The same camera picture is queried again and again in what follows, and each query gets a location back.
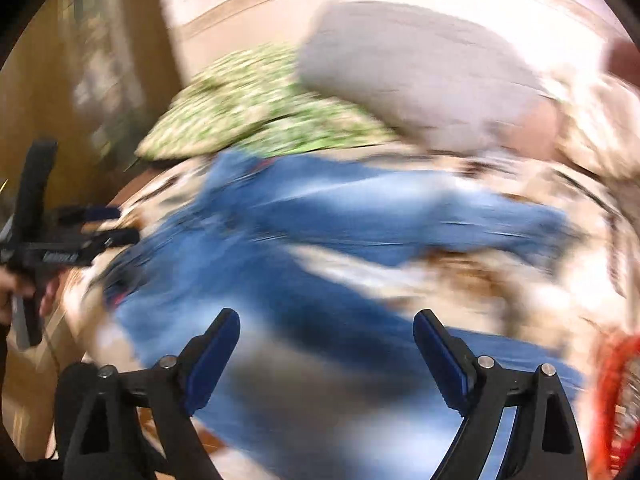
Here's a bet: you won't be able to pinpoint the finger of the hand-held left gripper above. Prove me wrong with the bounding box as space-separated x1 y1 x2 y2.
57 204 123 225
79 228 141 262

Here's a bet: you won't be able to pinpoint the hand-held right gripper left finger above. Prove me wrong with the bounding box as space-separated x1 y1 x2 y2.
62 308 241 480

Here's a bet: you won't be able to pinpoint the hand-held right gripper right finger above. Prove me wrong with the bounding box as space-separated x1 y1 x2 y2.
413 309 588 480

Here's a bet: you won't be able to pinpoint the blue denim pants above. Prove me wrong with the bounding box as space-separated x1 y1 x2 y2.
102 150 586 480

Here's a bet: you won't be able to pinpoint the person's left hand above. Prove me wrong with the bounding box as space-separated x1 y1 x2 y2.
0 265 62 318

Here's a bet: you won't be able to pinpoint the leaf-print cream blanket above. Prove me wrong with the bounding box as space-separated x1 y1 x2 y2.
65 152 640 480

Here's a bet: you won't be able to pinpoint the wooden wardrobe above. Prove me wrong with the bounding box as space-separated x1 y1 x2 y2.
0 0 181 261

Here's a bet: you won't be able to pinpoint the green patterned cloth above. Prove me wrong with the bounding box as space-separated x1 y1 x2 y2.
135 42 401 163

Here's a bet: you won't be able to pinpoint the cream bed headboard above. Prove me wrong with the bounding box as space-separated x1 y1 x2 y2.
155 0 626 71

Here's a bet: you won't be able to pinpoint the beige pillow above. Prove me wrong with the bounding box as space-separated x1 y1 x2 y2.
550 72 640 181

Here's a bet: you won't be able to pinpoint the grey pillow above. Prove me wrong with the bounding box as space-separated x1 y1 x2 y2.
295 0 556 153

